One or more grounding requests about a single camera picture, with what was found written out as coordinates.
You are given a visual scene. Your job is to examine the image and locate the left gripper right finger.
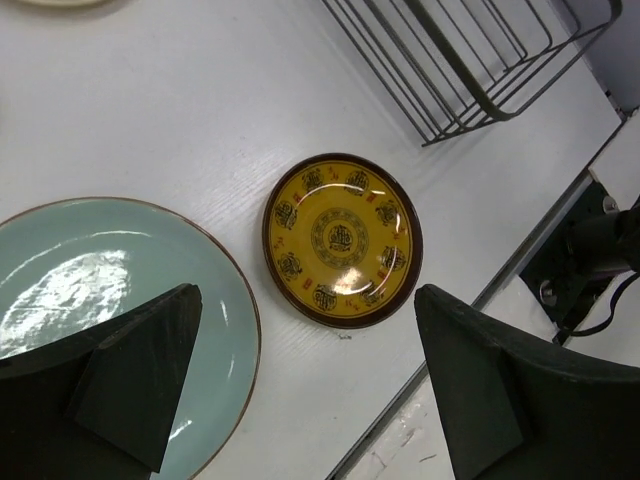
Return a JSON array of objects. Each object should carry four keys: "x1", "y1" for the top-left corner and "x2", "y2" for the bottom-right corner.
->
[{"x1": 414, "y1": 284, "x2": 639, "y2": 479}]

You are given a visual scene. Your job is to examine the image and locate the yellow patterned brown-rim plate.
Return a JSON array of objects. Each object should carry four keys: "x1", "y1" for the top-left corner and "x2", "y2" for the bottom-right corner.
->
[{"x1": 261, "y1": 153, "x2": 424, "y2": 329}]

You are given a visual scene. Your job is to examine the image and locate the black wire dish rack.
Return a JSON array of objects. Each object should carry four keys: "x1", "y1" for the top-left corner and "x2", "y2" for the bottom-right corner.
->
[{"x1": 324, "y1": 0, "x2": 623, "y2": 145}]

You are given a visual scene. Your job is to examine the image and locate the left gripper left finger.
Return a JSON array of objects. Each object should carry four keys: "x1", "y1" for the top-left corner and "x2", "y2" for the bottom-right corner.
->
[{"x1": 1, "y1": 284, "x2": 202, "y2": 479}]

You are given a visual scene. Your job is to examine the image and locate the cream round plate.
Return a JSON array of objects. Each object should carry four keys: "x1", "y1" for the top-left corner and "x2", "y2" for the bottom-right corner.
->
[{"x1": 16, "y1": 0, "x2": 111, "y2": 9}]

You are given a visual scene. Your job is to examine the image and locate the teal flower plate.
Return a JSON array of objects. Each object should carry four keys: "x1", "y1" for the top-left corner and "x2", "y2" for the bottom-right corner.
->
[{"x1": 1, "y1": 197, "x2": 261, "y2": 479}]

